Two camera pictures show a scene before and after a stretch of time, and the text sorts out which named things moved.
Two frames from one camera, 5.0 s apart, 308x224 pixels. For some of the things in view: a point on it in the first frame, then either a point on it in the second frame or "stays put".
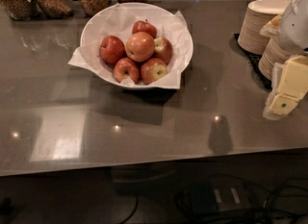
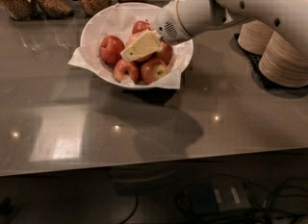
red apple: (153, 69) stays put
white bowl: (139, 45) stays put
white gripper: (295, 31) -> (166, 26)
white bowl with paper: (118, 21) stays put
